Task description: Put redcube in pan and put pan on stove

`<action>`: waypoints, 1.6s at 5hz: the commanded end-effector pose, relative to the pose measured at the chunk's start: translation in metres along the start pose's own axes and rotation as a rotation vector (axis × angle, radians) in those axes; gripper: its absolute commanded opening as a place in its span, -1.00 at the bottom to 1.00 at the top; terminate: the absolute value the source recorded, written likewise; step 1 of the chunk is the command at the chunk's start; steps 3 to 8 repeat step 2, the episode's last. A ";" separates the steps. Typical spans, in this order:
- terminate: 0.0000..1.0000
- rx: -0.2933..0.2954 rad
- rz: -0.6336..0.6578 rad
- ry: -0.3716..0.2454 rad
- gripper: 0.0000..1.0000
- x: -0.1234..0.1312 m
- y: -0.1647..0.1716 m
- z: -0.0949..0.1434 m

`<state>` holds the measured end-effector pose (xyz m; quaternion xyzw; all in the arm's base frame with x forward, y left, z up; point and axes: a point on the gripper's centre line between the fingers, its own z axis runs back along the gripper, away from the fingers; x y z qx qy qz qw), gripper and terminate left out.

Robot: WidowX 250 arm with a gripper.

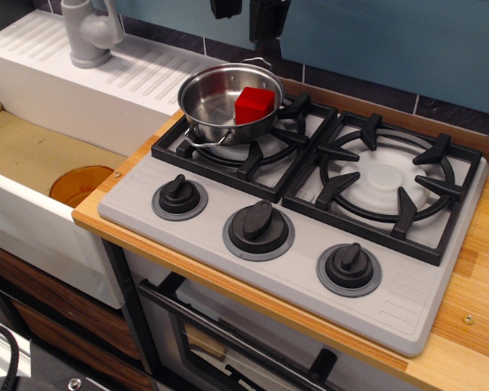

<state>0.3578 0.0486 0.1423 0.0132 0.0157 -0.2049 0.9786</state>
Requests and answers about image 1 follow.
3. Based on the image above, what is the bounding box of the small stainless steel pan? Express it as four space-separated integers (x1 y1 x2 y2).
178 59 285 148

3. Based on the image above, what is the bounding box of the grey toy stove top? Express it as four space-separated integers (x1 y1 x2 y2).
98 94 489 356

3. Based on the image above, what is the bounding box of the black braided foreground cable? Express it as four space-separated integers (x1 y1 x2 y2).
0 321 24 384

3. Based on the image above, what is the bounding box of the black stove knob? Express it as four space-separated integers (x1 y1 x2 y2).
152 174 208 222
316 243 382 298
222 200 295 262

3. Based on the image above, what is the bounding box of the black left stove knob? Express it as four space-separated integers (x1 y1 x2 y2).
152 174 208 222

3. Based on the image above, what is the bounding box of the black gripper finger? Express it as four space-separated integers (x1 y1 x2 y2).
209 0 240 20
249 0 291 43

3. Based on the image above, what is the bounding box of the wood grain drawer front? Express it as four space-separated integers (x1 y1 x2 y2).
0 248 156 390

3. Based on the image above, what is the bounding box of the white toy sink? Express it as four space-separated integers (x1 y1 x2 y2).
0 9 228 310

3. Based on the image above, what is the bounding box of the black right burner grate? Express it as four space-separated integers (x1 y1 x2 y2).
282 112 488 266

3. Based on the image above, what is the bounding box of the black left burner grate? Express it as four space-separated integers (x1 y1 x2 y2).
151 93 338 202

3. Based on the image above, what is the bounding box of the black middle stove knob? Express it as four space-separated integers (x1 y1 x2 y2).
222 200 295 262

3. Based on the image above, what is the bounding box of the red wooden cube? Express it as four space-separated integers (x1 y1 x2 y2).
234 86 275 125

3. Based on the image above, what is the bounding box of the black right stove knob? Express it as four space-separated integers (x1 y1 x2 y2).
316 243 382 298

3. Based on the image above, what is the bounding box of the grey toy faucet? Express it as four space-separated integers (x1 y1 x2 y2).
61 0 124 68

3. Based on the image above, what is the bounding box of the black burner grate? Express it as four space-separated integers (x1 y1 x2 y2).
282 112 488 266
151 93 338 202

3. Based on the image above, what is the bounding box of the oven door with black handle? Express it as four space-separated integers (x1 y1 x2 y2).
136 271 376 391

